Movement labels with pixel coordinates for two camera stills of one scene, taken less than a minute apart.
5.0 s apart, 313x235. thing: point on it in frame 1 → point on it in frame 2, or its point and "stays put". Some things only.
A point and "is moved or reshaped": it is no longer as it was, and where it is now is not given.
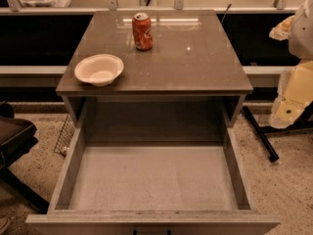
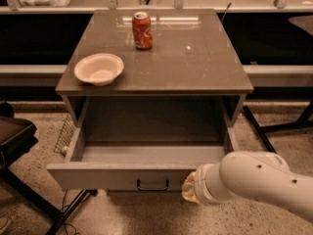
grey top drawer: [155, 167] is moved or reshaped
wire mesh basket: [63, 142] stays put
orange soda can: [142, 31] stays put
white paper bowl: [100, 70] stays put
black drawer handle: [135, 232] → [152, 188]
